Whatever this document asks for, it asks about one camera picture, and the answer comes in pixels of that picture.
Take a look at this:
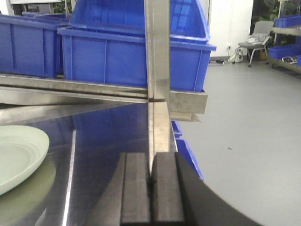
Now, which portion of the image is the blue tilted bin inside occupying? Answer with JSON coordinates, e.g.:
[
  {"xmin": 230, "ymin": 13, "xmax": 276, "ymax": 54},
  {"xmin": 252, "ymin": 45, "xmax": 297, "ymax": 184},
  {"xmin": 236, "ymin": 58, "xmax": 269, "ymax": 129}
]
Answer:
[{"xmin": 70, "ymin": 0, "xmax": 210, "ymax": 44}]

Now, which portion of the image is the blue plastic bin left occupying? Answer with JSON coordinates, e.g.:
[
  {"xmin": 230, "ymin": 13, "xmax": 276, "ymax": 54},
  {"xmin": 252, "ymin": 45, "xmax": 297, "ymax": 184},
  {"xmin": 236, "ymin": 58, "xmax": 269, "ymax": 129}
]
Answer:
[{"xmin": 0, "ymin": 15, "xmax": 68, "ymax": 78}]

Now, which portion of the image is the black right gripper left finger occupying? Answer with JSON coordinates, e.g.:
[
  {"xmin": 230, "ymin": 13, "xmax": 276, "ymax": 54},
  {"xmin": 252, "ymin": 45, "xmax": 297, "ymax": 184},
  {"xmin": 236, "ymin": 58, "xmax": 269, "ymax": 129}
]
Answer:
[{"xmin": 120, "ymin": 153, "xmax": 151, "ymax": 224}]

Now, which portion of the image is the distant blue bin lower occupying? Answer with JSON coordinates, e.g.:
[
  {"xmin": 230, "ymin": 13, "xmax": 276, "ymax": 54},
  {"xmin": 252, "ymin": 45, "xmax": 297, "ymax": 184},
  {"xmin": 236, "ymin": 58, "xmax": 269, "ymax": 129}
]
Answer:
[{"xmin": 268, "ymin": 44, "xmax": 301, "ymax": 59}]

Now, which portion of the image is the distant blue bin upper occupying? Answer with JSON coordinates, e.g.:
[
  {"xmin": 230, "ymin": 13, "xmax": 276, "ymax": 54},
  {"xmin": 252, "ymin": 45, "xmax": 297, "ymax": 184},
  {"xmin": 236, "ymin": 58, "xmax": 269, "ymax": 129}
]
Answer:
[{"xmin": 275, "ymin": 14, "xmax": 301, "ymax": 28}]

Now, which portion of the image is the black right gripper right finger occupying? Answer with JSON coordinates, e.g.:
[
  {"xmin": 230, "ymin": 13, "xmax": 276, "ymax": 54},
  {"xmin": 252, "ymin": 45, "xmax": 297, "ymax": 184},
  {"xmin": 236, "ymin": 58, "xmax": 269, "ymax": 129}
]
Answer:
[{"xmin": 151, "ymin": 152, "xmax": 258, "ymax": 226}]

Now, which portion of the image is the grey office chair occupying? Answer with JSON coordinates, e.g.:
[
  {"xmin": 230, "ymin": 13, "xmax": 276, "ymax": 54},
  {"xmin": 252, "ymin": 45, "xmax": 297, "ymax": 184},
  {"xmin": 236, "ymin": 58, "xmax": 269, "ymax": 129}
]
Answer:
[{"xmin": 235, "ymin": 21, "xmax": 274, "ymax": 67}]

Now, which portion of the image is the blue bin below shelf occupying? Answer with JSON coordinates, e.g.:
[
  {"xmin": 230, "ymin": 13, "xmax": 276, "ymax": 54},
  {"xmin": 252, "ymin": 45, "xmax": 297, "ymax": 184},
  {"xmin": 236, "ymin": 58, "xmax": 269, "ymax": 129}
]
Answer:
[{"xmin": 171, "ymin": 121, "xmax": 204, "ymax": 181}]

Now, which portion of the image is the light green plate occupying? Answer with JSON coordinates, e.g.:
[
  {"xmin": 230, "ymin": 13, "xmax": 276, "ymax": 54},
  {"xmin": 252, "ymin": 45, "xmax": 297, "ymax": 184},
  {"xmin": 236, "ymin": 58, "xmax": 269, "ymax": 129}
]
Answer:
[{"xmin": 0, "ymin": 125, "xmax": 50, "ymax": 195}]

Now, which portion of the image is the distant blue bin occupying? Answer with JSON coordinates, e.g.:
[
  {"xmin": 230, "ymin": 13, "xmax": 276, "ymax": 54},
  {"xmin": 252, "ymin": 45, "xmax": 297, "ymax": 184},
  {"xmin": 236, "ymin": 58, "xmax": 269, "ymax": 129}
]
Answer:
[
  {"xmin": 268, "ymin": 44, "xmax": 301, "ymax": 59},
  {"xmin": 275, "ymin": 14, "xmax": 301, "ymax": 28}
]

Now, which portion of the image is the blue plastic bin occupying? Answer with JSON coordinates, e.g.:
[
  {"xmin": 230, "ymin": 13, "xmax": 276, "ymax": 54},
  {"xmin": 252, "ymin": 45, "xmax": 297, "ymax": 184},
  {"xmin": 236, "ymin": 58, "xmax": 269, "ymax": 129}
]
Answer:
[
  {"xmin": 0, "ymin": 15, "xmax": 68, "ymax": 78},
  {"xmin": 57, "ymin": 27, "xmax": 216, "ymax": 92}
]

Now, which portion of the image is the blue plastic bin front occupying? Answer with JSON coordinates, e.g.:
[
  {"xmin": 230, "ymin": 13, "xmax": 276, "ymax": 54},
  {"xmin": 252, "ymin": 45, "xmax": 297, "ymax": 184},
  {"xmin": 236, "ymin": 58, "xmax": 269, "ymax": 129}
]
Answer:
[{"xmin": 57, "ymin": 27, "xmax": 216, "ymax": 92}]

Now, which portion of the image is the stainless steel shelf rack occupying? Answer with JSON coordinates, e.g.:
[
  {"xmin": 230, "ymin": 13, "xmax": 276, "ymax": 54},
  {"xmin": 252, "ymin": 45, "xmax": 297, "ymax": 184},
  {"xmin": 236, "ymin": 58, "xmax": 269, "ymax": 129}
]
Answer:
[{"xmin": 0, "ymin": 0, "xmax": 209, "ymax": 170}]

